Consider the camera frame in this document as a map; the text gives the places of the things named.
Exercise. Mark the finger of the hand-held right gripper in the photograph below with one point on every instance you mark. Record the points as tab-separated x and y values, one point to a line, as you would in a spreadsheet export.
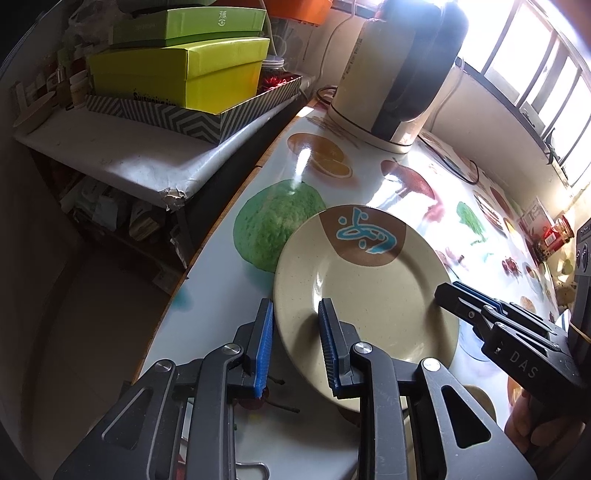
461	304
480	295

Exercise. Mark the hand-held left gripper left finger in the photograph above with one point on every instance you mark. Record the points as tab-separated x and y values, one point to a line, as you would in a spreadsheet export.
263	350

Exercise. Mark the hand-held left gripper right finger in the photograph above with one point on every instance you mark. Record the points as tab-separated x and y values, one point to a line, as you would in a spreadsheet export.
328	350

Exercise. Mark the beige plate with blue print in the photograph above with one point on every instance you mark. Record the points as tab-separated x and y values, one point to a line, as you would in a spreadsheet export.
369	295

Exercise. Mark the person's right hand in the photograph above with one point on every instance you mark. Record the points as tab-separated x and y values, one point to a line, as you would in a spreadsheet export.
521	417

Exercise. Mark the red lidded sauce jar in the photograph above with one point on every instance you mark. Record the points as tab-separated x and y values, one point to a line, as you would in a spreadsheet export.
554	237

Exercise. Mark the small red and white carton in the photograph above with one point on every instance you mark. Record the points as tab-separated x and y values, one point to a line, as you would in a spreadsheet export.
535	217

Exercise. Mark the fruit printed tablecloth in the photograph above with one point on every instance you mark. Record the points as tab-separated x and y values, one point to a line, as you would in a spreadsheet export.
286	221

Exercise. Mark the bags under side table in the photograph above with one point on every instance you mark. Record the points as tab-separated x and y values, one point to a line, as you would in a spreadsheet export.
115	217

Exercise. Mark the side table with white cover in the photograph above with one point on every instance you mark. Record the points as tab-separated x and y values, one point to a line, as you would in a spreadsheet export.
124	161

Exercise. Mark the chevron patterned box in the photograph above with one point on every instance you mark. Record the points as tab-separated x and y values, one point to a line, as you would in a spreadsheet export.
198	122

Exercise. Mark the window grille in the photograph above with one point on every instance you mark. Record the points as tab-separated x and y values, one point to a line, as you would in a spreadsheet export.
531	60

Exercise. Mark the cream electric kettle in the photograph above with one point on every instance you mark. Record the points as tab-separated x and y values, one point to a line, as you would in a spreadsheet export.
392	69

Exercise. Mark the glass jar with lid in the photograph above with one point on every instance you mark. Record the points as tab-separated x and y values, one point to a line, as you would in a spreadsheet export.
274	64

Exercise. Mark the lime green cardboard box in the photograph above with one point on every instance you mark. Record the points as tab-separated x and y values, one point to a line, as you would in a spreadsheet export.
184	74

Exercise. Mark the group of small bottles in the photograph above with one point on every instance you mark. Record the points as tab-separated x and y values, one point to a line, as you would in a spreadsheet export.
69	81

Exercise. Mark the dark green flat box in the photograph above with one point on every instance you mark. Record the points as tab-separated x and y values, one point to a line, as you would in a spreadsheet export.
194	25

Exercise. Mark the orange box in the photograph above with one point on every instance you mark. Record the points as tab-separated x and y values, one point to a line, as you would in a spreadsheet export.
298	11

